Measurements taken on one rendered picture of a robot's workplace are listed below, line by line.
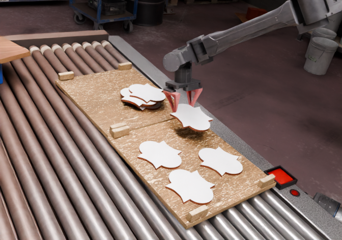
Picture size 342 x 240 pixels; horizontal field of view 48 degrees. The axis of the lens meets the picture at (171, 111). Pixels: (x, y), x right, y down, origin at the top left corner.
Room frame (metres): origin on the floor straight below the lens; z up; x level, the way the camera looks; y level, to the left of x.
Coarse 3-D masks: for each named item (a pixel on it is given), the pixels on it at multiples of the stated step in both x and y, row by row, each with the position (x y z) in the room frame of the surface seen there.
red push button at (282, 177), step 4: (268, 172) 0.96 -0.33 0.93; (272, 172) 0.96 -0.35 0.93; (276, 172) 0.96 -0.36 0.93; (280, 172) 0.97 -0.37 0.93; (284, 172) 0.97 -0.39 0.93; (276, 176) 0.94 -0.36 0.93; (280, 176) 0.95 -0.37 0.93; (284, 176) 0.95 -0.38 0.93; (288, 176) 0.95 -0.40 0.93; (276, 180) 0.93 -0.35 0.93; (280, 180) 0.93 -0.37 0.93; (284, 180) 0.93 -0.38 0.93; (288, 180) 0.94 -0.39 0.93; (292, 180) 0.94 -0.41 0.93
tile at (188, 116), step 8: (184, 104) 1.13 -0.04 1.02; (176, 112) 1.07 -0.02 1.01; (184, 112) 1.08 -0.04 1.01; (192, 112) 1.09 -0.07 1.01; (200, 112) 1.11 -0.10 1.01; (184, 120) 1.04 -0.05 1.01; (192, 120) 1.05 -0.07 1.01; (200, 120) 1.06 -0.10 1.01; (208, 120) 1.07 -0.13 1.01; (184, 128) 1.01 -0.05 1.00; (192, 128) 1.01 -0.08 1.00; (200, 128) 1.02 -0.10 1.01; (208, 128) 1.03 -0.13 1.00
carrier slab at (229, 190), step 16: (144, 128) 1.06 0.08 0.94; (160, 128) 1.08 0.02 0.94; (176, 128) 1.10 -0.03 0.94; (112, 144) 0.95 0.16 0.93; (128, 144) 0.96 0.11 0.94; (176, 144) 1.00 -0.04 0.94; (192, 144) 1.02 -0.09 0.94; (208, 144) 1.04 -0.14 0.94; (224, 144) 1.05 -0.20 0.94; (128, 160) 0.88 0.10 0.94; (144, 160) 0.90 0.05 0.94; (192, 160) 0.94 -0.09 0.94; (240, 160) 0.98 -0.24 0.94; (144, 176) 0.82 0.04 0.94; (160, 176) 0.84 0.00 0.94; (208, 176) 0.88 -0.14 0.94; (224, 176) 0.89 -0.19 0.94; (240, 176) 0.90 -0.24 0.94; (256, 176) 0.92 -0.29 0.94; (160, 192) 0.77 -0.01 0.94; (224, 192) 0.82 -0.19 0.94; (240, 192) 0.83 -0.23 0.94; (256, 192) 0.85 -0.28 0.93; (176, 208) 0.72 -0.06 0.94; (192, 208) 0.73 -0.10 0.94; (208, 208) 0.75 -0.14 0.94; (224, 208) 0.76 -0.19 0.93; (192, 224) 0.69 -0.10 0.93
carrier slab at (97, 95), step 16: (64, 80) 1.29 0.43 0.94; (80, 80) 1.31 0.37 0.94; (96, 80) 1.34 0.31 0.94; (112, 80) 1.36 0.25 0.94; (128, 80) 1.39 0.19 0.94; (144, 80) 1.41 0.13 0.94; (80, 96) 1.20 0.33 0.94; (96, 96) 1.22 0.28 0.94; (112, 96) 1.24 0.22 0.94; (96, 112) 1.11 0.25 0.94; (112, 112) 1.13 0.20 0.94; (128, 112) 1.14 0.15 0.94; (144, 112) 1.16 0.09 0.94; (160, 112) 1.18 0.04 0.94
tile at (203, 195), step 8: (176, 176) 0.84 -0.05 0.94; (184, 176) 0.85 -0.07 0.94; (192, 176) 0.85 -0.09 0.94; (200, 176) 0.86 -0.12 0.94; (176, 184) 0.81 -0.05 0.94; (184, 184) 0.81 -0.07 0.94; (192, 184) 0.82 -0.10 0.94; (200, 184) 0.83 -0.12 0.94; (208, 184) 0.83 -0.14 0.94; (176, 192) 0.78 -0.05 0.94; (184, 192) 0.78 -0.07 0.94; (192, 192) 0.79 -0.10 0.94; (200, 192) 0.79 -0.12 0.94; (208, 192) 0.80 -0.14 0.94; (184, 200) 0.75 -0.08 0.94; (192, 200) 0.76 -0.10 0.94; (200, 200) 0.76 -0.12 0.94; (208, 200) 0.77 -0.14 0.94
